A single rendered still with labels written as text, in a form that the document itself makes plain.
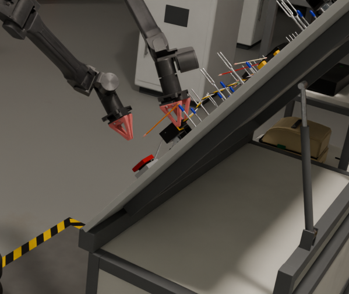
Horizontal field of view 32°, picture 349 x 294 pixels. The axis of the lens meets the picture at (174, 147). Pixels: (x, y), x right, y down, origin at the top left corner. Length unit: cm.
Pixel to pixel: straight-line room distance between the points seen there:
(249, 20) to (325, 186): 519
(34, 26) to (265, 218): 102
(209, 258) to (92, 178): 218
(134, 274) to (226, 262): 29
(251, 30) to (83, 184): 414
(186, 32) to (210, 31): 21
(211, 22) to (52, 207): 225
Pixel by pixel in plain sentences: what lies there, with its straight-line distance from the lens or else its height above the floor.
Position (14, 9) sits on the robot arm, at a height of 147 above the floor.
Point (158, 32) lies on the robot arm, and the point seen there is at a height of 139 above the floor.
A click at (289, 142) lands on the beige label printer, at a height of 79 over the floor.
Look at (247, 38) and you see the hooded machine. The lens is 756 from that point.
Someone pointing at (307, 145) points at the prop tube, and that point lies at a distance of 156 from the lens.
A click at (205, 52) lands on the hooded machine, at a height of 52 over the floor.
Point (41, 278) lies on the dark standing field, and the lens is 308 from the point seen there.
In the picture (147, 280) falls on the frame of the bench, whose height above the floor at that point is 80.
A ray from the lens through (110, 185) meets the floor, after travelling 391.
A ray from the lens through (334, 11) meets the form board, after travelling 131.
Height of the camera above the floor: 184
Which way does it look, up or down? 24 degrees down
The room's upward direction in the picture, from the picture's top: 8 degrees clockwise
